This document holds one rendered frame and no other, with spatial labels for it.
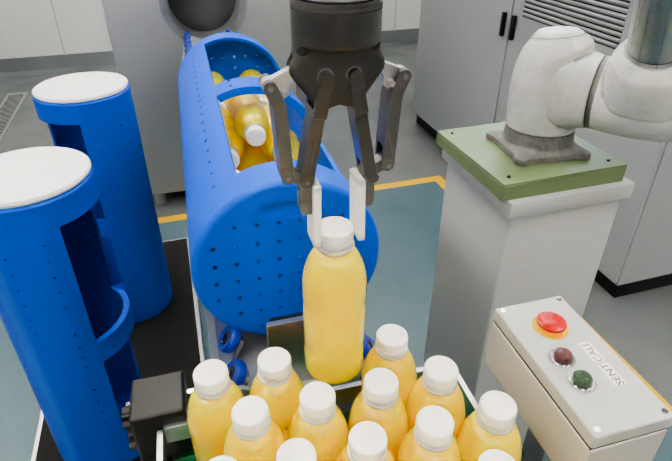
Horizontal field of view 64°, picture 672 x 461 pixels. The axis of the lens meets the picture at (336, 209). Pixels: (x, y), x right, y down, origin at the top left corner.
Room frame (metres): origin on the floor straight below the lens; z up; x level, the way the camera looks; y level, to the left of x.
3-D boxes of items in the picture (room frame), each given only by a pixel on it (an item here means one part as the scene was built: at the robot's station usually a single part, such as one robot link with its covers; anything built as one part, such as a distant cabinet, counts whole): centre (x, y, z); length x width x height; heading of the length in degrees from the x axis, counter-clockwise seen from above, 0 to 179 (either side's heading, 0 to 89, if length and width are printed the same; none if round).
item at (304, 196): (0.44, 0.04, 1.33); 0.03 x 0.01 x 0.05; 106
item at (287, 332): (0.57, 0.05, 0.99); 0.10 x 0.02 x 0.12; 105
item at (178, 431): (0.49, 0.03, 0.96); 0.40 x 0.01 x 0.03; 105
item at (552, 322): (0.49, -0.27, 1.11); 0.04 x 0.04 x 0.01
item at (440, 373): (0.42, -0.12, 1.10); 0.04 x 0.04 x 0.02
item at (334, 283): (0.46, 0.00, 1.17); 0.07 x 0.07 x 0.19
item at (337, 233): (0.46, 0.00, 1.27); 0.04 x 0.04 x 0.02
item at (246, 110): (1.06, 0.18, 1.16); 0.19 x 0.07 x 0.07; 15
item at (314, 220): (0.45, 0.02, 1.30); 0.03 x 0.01 x 0.07; 16
